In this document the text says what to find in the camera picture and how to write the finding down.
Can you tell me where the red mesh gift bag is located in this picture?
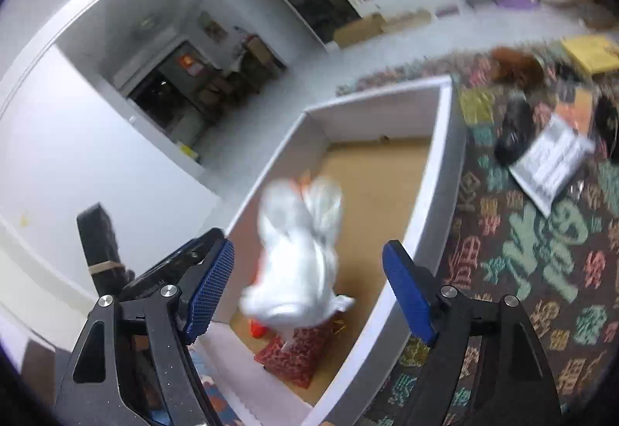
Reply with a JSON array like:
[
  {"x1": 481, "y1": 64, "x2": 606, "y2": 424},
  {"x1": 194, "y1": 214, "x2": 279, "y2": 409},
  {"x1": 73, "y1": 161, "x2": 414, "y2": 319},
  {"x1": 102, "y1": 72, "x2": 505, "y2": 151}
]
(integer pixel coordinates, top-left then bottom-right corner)
[{"x1": 254, "y1": 321, "x2": 333, "y2": 389}]

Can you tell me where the white towel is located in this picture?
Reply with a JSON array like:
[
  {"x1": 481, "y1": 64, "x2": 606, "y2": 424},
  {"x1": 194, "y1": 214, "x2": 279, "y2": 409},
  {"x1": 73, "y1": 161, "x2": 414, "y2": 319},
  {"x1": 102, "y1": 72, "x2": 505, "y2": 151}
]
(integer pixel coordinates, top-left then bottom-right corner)
[{"x1": 239, "y1": 176, "x2": 356, "y2": 347}]

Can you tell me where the orange fish plush toy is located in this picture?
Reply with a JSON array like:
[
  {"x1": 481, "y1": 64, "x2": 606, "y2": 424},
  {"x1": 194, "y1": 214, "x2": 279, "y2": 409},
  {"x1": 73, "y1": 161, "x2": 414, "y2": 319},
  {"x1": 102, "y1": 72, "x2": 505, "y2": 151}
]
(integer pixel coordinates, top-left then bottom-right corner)
[{"x1": 248, "y1": 170, "x2": 311, "y2": 339}]

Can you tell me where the patterned woven tablecloth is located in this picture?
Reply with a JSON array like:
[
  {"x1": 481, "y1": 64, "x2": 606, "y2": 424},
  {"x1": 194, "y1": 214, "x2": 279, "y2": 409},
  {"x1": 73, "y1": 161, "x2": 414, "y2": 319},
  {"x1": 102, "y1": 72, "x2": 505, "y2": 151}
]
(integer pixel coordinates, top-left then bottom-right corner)
[{"x1": 346, "y1": 41, "x2": 618, "y2": 425}]

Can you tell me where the grey printed mailer package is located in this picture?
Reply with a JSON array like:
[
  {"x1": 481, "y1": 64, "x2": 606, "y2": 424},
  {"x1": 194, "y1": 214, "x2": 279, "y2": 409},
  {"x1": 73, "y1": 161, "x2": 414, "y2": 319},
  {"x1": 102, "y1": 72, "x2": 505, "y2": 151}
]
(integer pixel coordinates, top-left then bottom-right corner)
[{"x1": 509, "y1": 114, "x2": 595, "y2": 217}]

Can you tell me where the white cardboard box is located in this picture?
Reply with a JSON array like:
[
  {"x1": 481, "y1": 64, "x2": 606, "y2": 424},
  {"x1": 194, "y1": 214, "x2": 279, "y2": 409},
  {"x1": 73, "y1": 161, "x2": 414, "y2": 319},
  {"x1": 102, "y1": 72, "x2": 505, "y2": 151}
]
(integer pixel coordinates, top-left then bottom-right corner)
[{"x1": 196, "y1": 76, "x2": 467, "y2": 425}]

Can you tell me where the black plastic bag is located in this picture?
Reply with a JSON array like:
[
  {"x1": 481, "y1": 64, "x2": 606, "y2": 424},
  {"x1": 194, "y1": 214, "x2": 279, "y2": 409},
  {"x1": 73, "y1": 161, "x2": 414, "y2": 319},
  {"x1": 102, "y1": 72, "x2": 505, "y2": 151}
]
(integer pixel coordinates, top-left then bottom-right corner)
[{"x1": 494, "y1": 94, "x2": 536, "y2": 167}]

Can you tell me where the brown knit cloth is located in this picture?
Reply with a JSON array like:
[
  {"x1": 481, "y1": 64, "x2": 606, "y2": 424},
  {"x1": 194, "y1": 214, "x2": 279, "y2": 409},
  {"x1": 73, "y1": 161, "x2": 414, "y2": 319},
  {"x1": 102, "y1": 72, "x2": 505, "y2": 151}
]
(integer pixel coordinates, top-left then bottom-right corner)
[{"x1": 490, "y1": 47, "x2": 544, "y2": 91}]

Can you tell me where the yellow flat box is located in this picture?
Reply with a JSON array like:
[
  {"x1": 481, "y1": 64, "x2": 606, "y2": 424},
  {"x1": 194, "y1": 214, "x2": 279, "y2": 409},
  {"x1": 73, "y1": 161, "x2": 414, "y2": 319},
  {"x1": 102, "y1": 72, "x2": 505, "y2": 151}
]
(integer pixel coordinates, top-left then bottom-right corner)
[{"x1": 561, "y1": 35, "x2": 619, "y2": 76}]

